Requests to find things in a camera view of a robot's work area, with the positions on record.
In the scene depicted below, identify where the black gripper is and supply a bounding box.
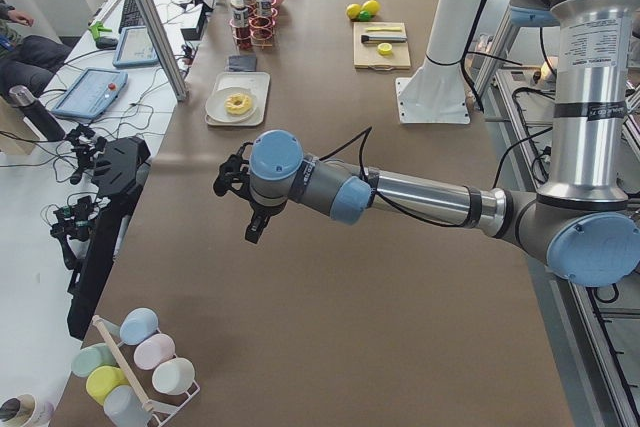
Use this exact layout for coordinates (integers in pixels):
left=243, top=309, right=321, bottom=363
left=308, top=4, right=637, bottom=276
left=245, top=198, right=286, bottom=244

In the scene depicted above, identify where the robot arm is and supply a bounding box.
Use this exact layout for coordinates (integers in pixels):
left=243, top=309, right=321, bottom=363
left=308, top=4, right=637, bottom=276
left=242, top=0, right=639, bottom=287

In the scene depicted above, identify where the white serving tray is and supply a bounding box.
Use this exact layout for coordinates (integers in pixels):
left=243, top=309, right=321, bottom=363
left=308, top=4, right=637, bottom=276
left=205, top=72, right=270, bottom=127

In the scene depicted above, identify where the yellow lemon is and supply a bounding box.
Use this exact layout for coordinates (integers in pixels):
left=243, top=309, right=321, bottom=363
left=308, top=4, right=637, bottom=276
left=346, top=3, right=362, bottom=20
left=362, top=0, right=381, bottom=16

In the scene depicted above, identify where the grey folded cloth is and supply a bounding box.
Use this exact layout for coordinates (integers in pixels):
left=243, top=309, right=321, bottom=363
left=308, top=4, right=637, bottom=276
left=226, top=55, right=257, bottom=72

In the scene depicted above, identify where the green lime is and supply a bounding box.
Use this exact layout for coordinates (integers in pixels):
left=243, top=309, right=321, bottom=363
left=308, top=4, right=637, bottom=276
left=358, top=10, right=372, bottom=22

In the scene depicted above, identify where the yellow plastic knife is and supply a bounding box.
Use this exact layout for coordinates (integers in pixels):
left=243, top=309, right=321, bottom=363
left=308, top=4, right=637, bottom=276
left=365, top=25, right=403, bottom=32

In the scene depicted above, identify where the steel muddler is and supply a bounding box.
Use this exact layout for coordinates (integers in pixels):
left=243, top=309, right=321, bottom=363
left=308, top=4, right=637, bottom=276
left=360, top=34, right=407, bottom=44

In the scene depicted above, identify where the white plate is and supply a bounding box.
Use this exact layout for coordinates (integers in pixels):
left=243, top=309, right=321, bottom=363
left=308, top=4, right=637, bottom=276
left=205, top=87, right=258, bottom=123

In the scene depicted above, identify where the bamboo cutting board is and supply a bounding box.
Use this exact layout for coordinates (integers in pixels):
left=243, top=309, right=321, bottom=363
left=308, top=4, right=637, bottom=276
left=353, top=22, right=411, bottom=70

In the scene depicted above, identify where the lemon half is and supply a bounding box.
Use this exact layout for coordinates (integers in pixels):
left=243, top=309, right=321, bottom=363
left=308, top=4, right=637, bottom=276
left=377, top=42, right=393, bottom=56

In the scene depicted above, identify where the black keyboard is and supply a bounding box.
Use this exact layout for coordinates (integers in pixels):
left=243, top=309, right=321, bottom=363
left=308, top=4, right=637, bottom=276
left=118, top=0, right=145, bottom=33

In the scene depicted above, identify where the light blue cup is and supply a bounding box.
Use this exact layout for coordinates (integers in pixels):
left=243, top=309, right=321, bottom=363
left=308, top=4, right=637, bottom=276
left=120, top=307, right=159, bottom=346

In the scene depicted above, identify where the blue teach pendant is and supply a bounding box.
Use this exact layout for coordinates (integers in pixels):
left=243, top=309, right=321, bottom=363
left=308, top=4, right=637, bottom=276
left=51, top=68, right=128, bottom=121
left=112, top=26, right=159, bottom=68

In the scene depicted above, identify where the pink cup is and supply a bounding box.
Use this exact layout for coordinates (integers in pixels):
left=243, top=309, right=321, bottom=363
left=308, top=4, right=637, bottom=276
left=133, top=333, right=175, bottom=370

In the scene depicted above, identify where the cream cup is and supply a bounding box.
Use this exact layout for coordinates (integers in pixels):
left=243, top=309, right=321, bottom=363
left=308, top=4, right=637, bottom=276
left=152, top=357, right=195, bottom=395

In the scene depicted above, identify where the white cup rack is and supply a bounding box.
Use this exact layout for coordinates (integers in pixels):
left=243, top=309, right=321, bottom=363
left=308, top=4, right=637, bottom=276
left=91, top=315, right=201, bottom=426

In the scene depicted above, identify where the green cup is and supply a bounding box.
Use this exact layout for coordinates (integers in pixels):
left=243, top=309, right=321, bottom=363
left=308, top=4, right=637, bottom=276
left=71, top=343, right=117, bottom=378

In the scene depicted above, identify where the yellow cup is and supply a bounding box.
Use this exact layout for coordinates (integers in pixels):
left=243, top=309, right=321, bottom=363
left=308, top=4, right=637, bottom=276
left=85, top=366, right=129, bottom=405

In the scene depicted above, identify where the grey cup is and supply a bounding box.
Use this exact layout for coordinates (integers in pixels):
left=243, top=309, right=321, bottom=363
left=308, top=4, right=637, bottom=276
left=103, top=385, right=151, bottom=427

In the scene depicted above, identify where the seated person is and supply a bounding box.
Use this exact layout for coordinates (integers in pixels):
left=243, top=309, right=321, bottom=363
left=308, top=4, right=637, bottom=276
left=1, top=0, right=72, bottom=102

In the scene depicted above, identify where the black thermos bottle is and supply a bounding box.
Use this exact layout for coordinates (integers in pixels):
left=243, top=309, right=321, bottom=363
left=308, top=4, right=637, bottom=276
left=9, top=85, right=66, bottom=142

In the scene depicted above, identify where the paper cup with items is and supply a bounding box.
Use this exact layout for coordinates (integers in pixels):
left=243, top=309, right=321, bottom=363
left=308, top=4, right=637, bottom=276
left=1, top=394, right=54, bottom=427

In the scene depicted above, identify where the copper wire bottle rack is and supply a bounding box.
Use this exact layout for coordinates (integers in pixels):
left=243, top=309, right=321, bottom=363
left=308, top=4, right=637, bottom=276
left=229, top=7, right=278, bottom=51

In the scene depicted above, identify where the ring donut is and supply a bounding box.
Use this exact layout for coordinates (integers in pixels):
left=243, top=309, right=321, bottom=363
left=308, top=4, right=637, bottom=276
left=224, top=92, right=254, bottom=116

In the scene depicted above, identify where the aluminium frame post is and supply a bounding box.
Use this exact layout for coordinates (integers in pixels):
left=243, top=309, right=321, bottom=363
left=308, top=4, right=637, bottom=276
left=135, top=0, right=188, bottom=102

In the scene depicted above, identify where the black camera stand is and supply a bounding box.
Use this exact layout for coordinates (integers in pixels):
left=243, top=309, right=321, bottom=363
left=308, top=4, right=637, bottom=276
left=50, top=124, right=150, bottom=340

